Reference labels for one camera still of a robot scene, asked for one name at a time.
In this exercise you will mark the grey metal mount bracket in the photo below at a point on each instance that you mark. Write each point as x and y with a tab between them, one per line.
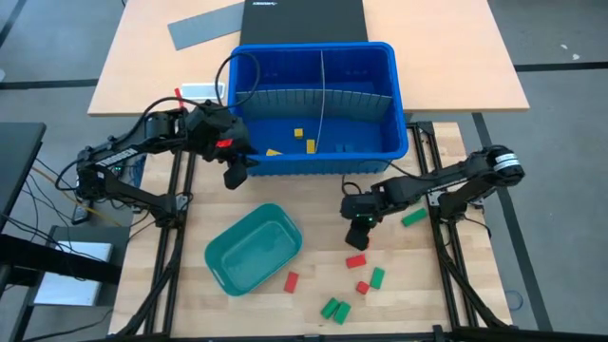
432	198
182	202

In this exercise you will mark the flat grey sheet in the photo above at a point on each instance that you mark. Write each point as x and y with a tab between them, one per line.
204	26

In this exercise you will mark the white-edged grey phone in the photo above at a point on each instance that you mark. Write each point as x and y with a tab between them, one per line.
204	90

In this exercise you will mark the white flat box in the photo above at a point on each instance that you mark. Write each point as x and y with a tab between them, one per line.
71	290

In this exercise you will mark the small yellow cube block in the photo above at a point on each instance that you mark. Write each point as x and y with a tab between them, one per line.
298	133

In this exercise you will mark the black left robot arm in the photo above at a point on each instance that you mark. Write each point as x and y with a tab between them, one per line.
123	154

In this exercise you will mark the black power adapter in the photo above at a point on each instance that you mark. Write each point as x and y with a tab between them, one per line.
81	214

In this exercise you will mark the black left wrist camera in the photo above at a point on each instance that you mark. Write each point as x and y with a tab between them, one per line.
235	176

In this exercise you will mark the black closed laptop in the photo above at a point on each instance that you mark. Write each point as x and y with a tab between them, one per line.
304	24

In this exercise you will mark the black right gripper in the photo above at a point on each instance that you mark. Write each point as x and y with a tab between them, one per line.
363	206

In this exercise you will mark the black side desk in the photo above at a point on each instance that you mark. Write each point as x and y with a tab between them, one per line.
19	161

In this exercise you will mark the teal plastic basket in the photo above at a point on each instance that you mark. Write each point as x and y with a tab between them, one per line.
254	249

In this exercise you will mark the short grey slotted divider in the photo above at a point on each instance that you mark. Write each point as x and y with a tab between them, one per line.
323	85

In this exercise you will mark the large blue plastic bin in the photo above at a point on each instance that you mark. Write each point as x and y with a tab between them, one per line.
285	71

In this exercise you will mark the red rectangular block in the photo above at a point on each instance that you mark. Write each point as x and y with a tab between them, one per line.
291	282
355	260

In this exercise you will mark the blue rectangular block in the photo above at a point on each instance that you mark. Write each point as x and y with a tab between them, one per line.
339	148
350	148

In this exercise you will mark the long green block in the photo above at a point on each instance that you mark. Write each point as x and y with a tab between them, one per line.
414	217

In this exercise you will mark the small red cube block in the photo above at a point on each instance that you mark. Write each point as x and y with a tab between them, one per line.
363	287

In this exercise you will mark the green rectangular block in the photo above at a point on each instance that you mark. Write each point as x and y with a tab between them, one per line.
377	278
342	313
329	308

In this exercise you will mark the black horizontal bar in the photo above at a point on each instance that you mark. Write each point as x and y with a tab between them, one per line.
57	261

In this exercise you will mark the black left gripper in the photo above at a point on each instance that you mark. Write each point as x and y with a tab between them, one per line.
214	130

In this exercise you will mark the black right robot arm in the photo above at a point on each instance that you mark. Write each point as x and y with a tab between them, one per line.
451	180

